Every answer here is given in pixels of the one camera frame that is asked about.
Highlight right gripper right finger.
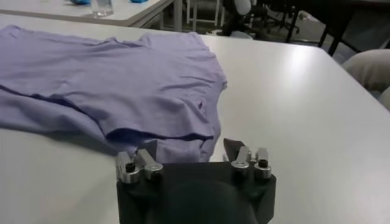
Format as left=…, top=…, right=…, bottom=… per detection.
left=222, top=138, right=272, bottom=180

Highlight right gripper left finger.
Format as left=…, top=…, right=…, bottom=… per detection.
left=115, top=139, right=164, bottom=184

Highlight purple T-shirt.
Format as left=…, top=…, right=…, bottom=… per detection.
left=0, top=24, right=229, bottom=164

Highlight seated person beige trousers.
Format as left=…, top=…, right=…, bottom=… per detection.
left=341, top=48, right=390, bottom=111

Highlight black office chair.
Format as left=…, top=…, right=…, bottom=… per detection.
left=255, top=0, right=301, bottom=35

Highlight white rectangular table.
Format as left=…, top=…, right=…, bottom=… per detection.
left=0, top=0, right=183, bottom=33
left=185, top=0, right=227, bottom=32

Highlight clear plastic water bottle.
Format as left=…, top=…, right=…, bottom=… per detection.
left=91, top=0, right=114, bottom=18

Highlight black table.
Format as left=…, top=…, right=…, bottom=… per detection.
left=285, top=0, right=390, bottom=57

